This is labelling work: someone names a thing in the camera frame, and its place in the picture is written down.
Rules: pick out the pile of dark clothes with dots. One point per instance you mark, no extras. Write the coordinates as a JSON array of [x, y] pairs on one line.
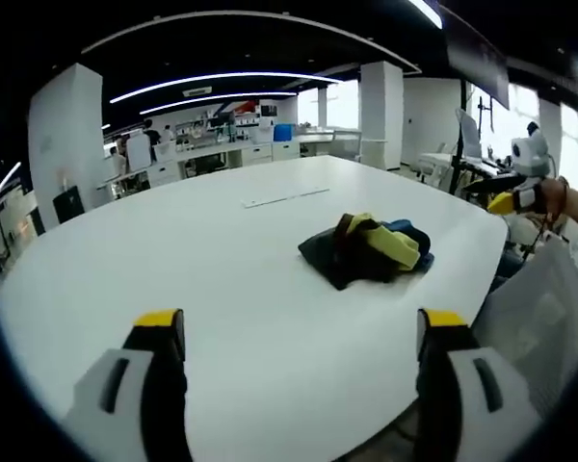
[[361, 257]]

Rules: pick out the black chair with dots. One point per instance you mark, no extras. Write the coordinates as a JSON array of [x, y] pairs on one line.
[[69, 206]]

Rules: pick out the white cabinet row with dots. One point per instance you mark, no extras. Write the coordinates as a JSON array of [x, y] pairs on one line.
[[212, 159]]

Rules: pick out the hanging dark screen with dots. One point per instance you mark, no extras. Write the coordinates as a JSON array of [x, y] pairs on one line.
[[477, 53]]

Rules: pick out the clear rectangular template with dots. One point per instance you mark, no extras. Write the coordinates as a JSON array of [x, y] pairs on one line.
[[284, 196]]

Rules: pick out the person's right hand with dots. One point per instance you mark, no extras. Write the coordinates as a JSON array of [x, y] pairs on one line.
[[555, 197]]

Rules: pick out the white mesh chair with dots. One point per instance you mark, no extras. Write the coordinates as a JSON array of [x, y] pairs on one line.
[[534, 317]]

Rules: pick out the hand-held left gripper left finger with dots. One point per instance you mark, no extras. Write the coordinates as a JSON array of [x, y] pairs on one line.
[[125, 409]]

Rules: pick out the blue storage box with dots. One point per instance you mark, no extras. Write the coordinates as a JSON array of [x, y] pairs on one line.
[[284, 132]]

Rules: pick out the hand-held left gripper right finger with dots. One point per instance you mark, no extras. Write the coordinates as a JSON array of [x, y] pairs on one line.
[[467, 414]]

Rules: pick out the black monitor stand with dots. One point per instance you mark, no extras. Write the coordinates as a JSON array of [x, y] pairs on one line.
[[485, 115]]

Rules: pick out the white office chair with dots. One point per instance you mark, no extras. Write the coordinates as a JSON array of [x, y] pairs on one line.
[[468, 132]]

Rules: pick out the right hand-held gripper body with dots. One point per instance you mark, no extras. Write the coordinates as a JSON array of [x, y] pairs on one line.
[[532, 156]]

